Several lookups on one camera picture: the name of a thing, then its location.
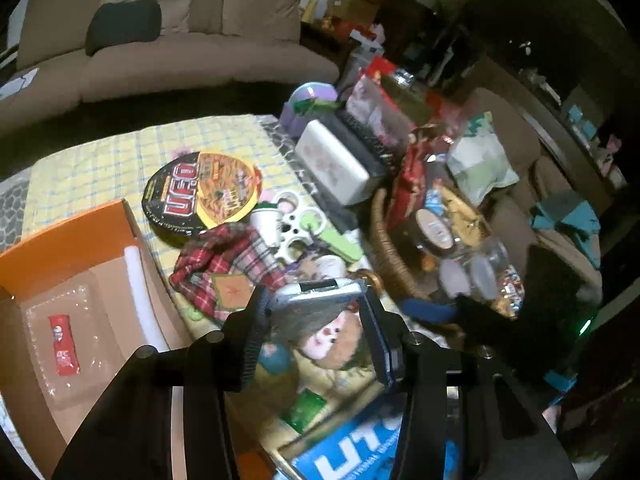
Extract clear snack bag red top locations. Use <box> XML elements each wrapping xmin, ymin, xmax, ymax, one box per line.
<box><xmin>345</xmin><ymin>57</ymin><xmax>416</xmax><ymax>136</ymax></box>

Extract wicker basket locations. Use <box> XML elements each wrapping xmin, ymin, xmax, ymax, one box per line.
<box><xmin>369</xmin><ymin>187</ymin><xmax>526</xmax><ymax>321</ymax></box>

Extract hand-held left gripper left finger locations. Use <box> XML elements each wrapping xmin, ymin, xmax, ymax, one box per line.
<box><xmin>52</xmin><ymin>285</ymin><xmax>273</xmax><ymax>480</ymax></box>

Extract white paper sheet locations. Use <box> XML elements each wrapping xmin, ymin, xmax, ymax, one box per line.
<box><xmin>0</xmin><ymin>67</ymin><xmax>38</xmax><ymax>101</ymax></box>

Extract white rectangular case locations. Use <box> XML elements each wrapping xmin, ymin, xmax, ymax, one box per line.
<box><xmin>294</xmin><ymin>119</ymin><xmax>373</xmax><ymax>207</ymax></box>

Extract white printed cup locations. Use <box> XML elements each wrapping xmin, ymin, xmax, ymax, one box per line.
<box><xmin>312</xmin><ymin>255</ymin><xmax>348</xmax><ymax>281</ymax></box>

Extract red snack packet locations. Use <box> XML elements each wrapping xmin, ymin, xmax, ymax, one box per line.
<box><xmin>47</xmin><ymin>314</ymin><xmax>81</xmax><ymax>377</ymax></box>

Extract yellow checked tablecloth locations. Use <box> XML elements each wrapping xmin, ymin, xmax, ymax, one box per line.
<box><xmin>22</xmin><ymin>114</ymin><xmax>401</xmax><ymax>411</ymax></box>

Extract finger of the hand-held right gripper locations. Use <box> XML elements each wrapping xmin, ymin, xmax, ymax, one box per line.
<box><xmin>400</xmin><ymin>297</ymin><xmax>461</xmax><ymax>323</ymax></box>

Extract white paper cup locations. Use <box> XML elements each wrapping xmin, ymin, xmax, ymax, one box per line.
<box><xmin>250</xmin><ymin>204</ymin><xmax>281</xmax><ymax>248</ymax></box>

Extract instant noodle bowl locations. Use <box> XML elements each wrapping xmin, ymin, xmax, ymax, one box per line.
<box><xmin>141</xmin><ymin>151</ymin><xmax>263</xmax><ymax>248</ymax></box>

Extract red plaid cloth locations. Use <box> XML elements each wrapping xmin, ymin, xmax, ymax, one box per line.
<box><xmin>169</xmin><ymin>224</ymin><xmax>286</xmax><ymax>323</ymax></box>

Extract snowman plush ornament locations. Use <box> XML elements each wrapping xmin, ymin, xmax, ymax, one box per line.
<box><xmin>295</xmin><ymin>310</ymin><xmax>373</xmax><ymax>376</ymax></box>

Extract clear plastic container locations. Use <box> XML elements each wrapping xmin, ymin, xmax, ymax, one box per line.
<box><xmin>470</xmin><ymin>255</ymin><xmax>497</xmax><ymax>296</ymax></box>
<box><xmin>440</xmin><ymin>257</ymin><xmax>472</xmax><ymax>298</ymax></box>

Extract beige sofa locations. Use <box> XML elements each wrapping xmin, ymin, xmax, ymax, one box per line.
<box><xmin>0</xmin><ymin>0</ymin><xmax>341</xmax><ymax>133</ymax></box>

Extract green snack packet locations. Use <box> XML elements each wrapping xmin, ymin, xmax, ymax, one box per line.
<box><xmin>280</xmin><ymin>390</ymin><xmax>326</xmax><ymax>433</ymax></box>

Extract white handled scissors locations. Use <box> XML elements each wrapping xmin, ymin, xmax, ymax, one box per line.
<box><xmin>275</xmin><ymin>191</ymin><xmax>363</xmax><ymax>263</ymax></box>

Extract brown armchair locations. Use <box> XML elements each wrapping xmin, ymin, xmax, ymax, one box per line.
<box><xmin>465</xmin><ymin>87</ymin><xmax>606</xmax><ymax>306</ymax></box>

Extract teal plastic egg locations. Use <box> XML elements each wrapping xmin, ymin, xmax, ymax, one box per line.
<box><xmin>257</xmin><ymin>340</ymin><xmax>293</xmax><ymax>376</ymax></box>

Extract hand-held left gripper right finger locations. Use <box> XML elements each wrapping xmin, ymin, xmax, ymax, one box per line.
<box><xmin>357</xmin><ymin>280</ymin><xmax>578</xmax><ymax>480</ymax></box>

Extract black cushion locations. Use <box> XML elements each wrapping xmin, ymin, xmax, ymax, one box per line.
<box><xmin>85</xmin><ymin>0</ymin><xmax>163</xmax><ymax>56</ymax></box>

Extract orange cardboard box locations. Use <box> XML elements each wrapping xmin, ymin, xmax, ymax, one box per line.
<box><xmin>0</xmin><ymin>199</ymin><xmax>196</xmax><ymax>466</ymax></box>

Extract purple round container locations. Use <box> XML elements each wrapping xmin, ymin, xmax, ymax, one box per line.
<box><xmin>279</xmin><ymin>82</ymin><xmax>341</xmax><ymax>133</ymax></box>

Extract blue shoebox white letters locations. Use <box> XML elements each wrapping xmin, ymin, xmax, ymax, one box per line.
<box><xmin>287</xmin><ymin>400</ymin><xmax>463</xmax><ymax>480</ymax></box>

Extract red patterned bag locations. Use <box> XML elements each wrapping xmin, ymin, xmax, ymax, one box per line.
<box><xmin>387</xmin><ymin>125</ymin><xmax>451</xmax><ymax>233</ymax></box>

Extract teal cloth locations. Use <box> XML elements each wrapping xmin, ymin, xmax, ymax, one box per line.
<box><xmin>530</xmin><ymin>195</ymin><xmax>601</xmax><ymax>266</ymax></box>

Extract green white pillow packet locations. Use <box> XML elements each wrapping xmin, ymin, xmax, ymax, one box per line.
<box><xmin>445</xmin><ymin>132</ymin><xmax>521</xmax><ymax>206</ymax></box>

